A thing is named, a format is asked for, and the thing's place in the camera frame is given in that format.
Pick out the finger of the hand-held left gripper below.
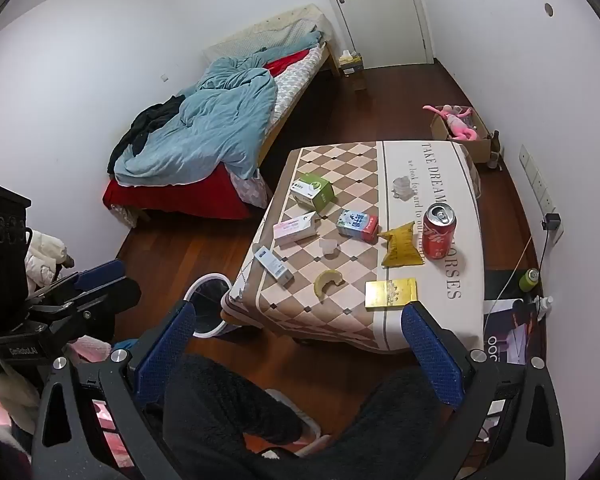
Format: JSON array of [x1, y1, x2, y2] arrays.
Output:
[[44, 279, 142, 352], [27, 259, 127, 312]]

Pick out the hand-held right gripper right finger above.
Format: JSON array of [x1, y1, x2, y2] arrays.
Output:
[[401, 301, 568, 480]]

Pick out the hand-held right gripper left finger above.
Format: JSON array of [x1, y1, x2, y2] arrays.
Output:
[[32, 300, 197, 480]]

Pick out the white trash bin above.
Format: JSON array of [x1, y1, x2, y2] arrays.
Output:
[[185, 273, 238, 338]]

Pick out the blue cartoon milk carton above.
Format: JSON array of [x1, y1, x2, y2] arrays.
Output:
[[336, 209, 380, 244]]

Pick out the pink and white box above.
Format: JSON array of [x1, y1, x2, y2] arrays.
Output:
[[273, 211, 318, 247]]

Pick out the white puffy jacket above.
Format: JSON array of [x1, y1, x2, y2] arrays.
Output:
[[25, 230, 74, 297]]

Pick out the person's black fleece pants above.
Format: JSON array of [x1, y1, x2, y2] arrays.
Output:
[[162, 354, 448, 480]]

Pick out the gold flat box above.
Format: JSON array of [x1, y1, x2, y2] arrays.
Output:
[[365, 277, 418, 308]]

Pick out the black printed floor poster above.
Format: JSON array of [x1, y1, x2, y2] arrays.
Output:
[[482, 267, 546, 366]]

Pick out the pink cloth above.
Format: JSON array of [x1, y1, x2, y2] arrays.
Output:
[[0, 394, 131, 480]]

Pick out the red bed sheet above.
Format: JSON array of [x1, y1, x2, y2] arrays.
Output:
[[102, 47, 311, 221]]

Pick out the yellow crumpled wrapper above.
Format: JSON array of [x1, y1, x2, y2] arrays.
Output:
[[378, 221, 427, 267]]

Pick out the red drink can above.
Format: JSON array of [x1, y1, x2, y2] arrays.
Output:
[[422, 202, 457, 261]]

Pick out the yellow banana toy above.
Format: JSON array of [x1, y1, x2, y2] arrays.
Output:
[[314, 269, 345, 300]]

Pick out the small white and blue box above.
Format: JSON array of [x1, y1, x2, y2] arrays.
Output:
[[253, 246, 294, 288]]

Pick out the white slipper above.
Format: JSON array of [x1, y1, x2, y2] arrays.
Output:
[[265, 389, 327, 457]]

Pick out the black clothing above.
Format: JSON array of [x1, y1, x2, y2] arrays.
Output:
[[107, 95, 186, 176]]

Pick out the light blue duvet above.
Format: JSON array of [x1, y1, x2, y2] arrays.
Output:
[[114, 30, 279, 187]]

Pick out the checked printed tablecloth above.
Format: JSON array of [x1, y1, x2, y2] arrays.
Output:
[[221, 141, 485, 355]]

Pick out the green and white box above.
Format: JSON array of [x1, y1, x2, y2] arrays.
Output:
[[290, 172, 335, 212]]

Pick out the open cardboard box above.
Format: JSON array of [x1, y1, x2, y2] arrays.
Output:
[[430, 110, 493, 163]]

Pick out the wooden bed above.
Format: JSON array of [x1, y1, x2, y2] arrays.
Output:
[[102, 2, 341, 226]]

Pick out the tissue box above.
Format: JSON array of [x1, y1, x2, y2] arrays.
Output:
[[337, 50, 366, 77]]

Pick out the white door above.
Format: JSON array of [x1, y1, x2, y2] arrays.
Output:
[[317, 0, 436, 68]]

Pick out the white cable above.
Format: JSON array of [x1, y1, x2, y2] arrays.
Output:
[[495, 235, 536, 302]]

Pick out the black charger cable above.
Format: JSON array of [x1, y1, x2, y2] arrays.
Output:
[[534, 229, 552, 303]]

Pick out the grey wall power strip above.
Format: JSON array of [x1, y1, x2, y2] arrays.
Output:
[[518, 144, 565, 246]]

